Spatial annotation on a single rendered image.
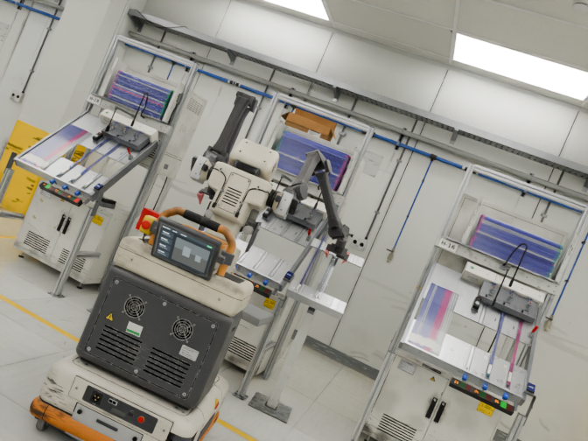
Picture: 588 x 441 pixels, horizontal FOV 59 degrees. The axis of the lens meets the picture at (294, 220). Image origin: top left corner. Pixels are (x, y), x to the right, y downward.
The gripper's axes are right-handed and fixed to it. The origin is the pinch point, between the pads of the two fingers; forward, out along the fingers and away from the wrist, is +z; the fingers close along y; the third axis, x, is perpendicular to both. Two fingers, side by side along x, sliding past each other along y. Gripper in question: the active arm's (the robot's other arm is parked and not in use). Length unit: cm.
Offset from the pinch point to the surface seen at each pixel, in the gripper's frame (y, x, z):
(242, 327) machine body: 40, 25, 71
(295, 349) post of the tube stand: 2, 40, 45
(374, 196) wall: -7, -178, 97
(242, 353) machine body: 34, 37, 82
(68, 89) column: 321, -162, 101
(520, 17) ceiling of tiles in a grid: -54, -187, -95
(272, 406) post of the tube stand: 1, 66, 71
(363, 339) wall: -48, -82, 183
